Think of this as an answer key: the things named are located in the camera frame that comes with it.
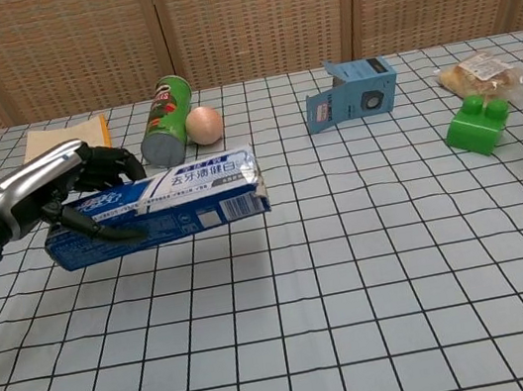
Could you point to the green toy building block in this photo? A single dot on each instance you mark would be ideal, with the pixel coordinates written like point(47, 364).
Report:
point(474, 132)

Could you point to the beige booklet with yellow edge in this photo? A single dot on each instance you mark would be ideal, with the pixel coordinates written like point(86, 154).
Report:
point(55, 134)

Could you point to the bread in clear plastic bag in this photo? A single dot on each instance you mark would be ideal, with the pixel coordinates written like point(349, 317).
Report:
point(472, 75)

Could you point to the blue Crest toothpaste box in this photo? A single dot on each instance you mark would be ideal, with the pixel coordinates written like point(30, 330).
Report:
point(193, 207)

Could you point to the green Pringles can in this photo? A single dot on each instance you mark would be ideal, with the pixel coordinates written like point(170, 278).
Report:
point(166, 121)

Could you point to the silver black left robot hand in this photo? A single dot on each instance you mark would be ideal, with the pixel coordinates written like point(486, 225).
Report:
point(28, 184)

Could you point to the blue checked tablecloth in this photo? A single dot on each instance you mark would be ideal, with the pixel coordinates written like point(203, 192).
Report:
point(286, 342)

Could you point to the pink ball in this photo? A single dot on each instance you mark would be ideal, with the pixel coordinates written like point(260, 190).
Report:
point(204, 125)

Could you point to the light blue carton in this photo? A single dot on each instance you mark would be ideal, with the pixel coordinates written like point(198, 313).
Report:
point(351, 100)

